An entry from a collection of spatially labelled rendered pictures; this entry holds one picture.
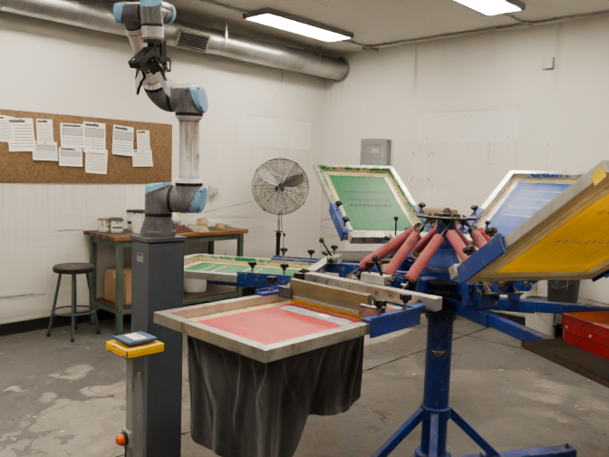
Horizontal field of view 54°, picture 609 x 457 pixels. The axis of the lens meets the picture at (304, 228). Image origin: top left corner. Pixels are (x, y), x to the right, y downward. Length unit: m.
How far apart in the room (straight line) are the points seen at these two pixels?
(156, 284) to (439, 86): 4.94
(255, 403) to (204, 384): 0.26
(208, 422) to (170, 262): 0.75
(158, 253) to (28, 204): 3.22
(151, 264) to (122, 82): 3.73
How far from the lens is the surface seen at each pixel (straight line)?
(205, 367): 2.14
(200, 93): 2.54
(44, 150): 5.73
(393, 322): 2.17
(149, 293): 2.60
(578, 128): 6.23
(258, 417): 1.98
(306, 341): 1.85
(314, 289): 2.37
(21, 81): 5.72
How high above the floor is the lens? 1.50
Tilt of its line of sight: 5 degrees down
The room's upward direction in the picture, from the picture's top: 2 degrees clockwise
